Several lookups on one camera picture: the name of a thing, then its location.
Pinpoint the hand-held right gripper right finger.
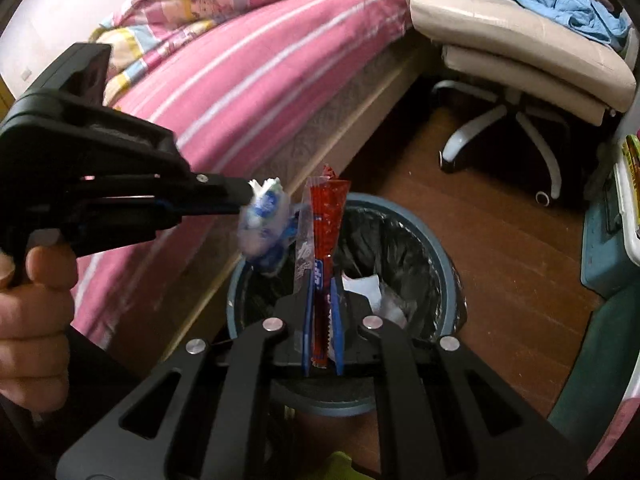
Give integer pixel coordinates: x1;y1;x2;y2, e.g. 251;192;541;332
331;269;587;480

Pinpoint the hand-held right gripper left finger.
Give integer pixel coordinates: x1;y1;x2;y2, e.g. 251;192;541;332
55;202;321;480

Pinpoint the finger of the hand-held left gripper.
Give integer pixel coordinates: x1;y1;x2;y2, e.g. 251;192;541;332
156;199;247;231
159;173;252;202

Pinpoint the blue white wrapper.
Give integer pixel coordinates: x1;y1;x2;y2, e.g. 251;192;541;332
237;177;301;277

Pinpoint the slim red packet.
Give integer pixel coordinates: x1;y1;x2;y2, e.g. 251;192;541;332
295;162;349;369

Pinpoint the blue-grey trash bin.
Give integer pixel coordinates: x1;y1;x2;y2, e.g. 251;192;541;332
225;191;469;419

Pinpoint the person's left hand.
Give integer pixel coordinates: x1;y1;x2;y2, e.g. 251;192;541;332
0;242;79;414

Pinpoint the white paper scrap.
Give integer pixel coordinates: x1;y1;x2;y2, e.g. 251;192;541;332
342;274;409;329

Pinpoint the black bin liner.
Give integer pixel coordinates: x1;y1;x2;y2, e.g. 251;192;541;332
240;200;447;347

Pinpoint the pink striped bed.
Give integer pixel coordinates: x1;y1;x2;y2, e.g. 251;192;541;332
70;0;436;356

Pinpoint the striped cartoon quilt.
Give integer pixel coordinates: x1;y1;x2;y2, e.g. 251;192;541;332
90;0;401;106

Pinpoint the dark green cloth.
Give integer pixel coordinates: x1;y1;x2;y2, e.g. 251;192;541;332
547;285;640;442

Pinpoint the teal storage box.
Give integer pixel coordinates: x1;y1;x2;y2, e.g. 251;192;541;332
580;180;640;302

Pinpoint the cream office chair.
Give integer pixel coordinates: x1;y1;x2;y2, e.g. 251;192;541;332
407;0;639;209

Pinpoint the stack of colourful books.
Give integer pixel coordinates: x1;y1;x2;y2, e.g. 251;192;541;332
619;132;640;242

